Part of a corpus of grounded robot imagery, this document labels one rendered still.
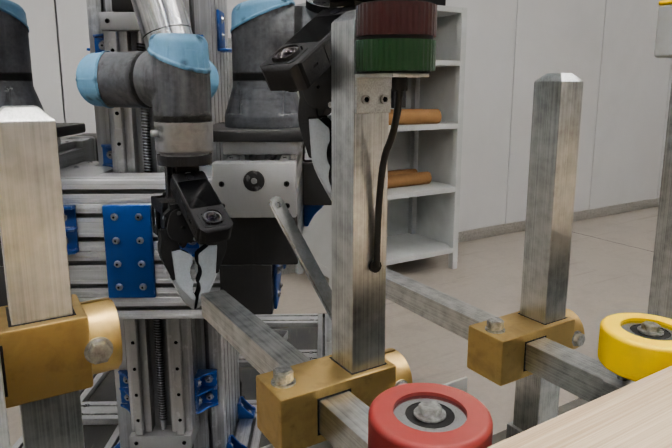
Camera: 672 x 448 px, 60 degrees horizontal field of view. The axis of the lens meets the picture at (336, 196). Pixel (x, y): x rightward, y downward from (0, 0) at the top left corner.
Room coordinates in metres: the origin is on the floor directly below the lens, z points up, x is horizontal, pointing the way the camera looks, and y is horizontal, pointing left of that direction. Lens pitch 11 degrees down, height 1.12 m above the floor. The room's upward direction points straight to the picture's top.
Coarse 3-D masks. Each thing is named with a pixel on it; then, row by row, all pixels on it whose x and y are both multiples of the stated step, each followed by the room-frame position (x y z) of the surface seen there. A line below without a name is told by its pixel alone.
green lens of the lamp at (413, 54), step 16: (368, 48) 0.43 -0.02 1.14; (384, 48) 0.42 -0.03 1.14; (400, 48) 0.42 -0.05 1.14; (416, 48) 0.42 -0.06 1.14; (432, 48) 0.44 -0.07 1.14; (368, 64) 0.43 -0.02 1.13; (384, 64) 0.42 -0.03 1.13; (400, 64) 0.42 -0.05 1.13; (416, 64) 0.42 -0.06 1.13; (432, 64) 0.44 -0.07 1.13
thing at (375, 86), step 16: (384, 0) 0.43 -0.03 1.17; (400, 0) 0.43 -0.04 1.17; (416, 0) 0.43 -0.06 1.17; (368, 80) 0.47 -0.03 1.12; (384, 80) 0.48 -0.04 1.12; (400, 80) 0.44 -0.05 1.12; (368, 96) 0.47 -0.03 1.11; (384, 96) 0.48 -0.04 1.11; (400, 96) 0.44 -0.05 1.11; (368, 112) 0.47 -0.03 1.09; (384, 112) 0.48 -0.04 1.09; (400, 112) 0.45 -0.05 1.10; (384, 160) 0.46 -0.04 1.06; (384, 176) 0.47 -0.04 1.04
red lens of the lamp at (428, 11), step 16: (368, 16) 0.43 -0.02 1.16; (384, 16) 0.42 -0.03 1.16; (400, 16) 0.42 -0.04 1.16; (416, 16) 0.42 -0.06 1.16; (432, 16) 0.43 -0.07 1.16; (368, 32) 0.43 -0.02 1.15; (384, 32) 0.42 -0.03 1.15; (400, 32) 0.42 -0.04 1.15; (416, 32) 0.42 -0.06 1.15; (432, 32) 0.43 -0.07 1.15
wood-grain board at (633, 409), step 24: (648, 384) 0.39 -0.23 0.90; (576, 408) 0.36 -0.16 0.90; (600, 408) 0.36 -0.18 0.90; (624, 408) 0.36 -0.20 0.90; (648, 408) 0.36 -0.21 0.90; (528, 432) 0.33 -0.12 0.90; (552, 432) 0.33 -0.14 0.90; (576, 432) 0.33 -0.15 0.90; (600, 432) 0.33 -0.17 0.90; (624, 432) 0.33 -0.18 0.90; (648, 432) 0.33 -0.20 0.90
